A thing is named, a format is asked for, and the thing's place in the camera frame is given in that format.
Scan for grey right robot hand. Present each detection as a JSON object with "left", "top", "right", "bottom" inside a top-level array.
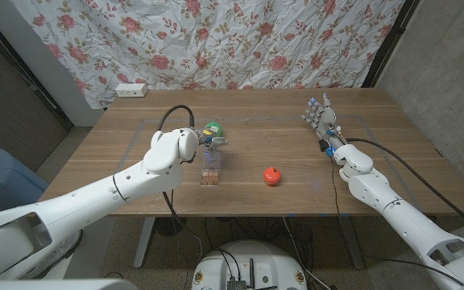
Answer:
[{"left": 301, "top": 93, "right": 348, "bottom": 156}]

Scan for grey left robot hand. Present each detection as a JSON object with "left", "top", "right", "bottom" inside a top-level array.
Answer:
[{"left": 193, "top": 126, "right": 229, "bottom": 152}]

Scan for clear eyeshadow palette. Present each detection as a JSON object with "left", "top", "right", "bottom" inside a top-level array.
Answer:
[{"left": 200, "top": 147, "right": 222, "bottom": 188}]

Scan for green ball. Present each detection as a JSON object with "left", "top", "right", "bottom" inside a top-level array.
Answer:
[{"left": 204, "top": 121, "right": 223, "bottom": 139}]

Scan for red ball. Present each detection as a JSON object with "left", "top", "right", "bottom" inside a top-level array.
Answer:
[{"left": 263, "top": 166, "right": 282, "bottom": 187}]

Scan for black round floor fan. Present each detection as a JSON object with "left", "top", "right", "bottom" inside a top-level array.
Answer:
[{"left": 154, "top": 217, "right": 188, "bottom": 237}]

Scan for white power strip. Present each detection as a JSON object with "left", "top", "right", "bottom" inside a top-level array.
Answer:
[{"left": 114, "top": 82, "right": 149, "bottom": 98}]

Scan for floral backdrop cloth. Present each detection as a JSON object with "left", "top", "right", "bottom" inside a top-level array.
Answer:
[{"left": 8, "top": 0, "right": 406, "bottom": 110}]

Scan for black backdrop stand pole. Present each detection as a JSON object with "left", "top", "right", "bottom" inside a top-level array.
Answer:
[{"left": 361, "top": 0, "right": 421, "bottom": 89}]

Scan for white table leg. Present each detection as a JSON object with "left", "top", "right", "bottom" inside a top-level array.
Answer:
[{"left": 133, "top": 216, "right": 156, "bottom": 269}]

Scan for grey table leg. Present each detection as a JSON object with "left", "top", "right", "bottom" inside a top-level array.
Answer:
[{"left": 338, "top": 216, "right": 366, "bottom": 270}]

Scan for white robot torso base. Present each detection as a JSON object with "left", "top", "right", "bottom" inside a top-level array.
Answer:
[{"left": 190, "top": 240, "right": 309, "bottom": 290}]

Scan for blue plastic bin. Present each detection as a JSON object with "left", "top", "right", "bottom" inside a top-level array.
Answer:
[{"left": 0, "top": 147, "right": 50, "bottom": 221}]

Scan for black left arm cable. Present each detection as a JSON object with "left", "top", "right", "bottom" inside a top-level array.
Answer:
[{"left": 157, "top": 104, "right": 204, "bottom": 263}]

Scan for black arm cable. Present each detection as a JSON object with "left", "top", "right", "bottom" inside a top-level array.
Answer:
[
  {"left": 346, "top": 138, "right": 464, "bottom": 238},
  {"left": 157, "top": 104, "right": 204, "bottom": 263}
]

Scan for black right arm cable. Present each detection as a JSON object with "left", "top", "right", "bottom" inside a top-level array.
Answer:
[{"left": 346, "top": 138, "right": 464, "bottom": 238}]

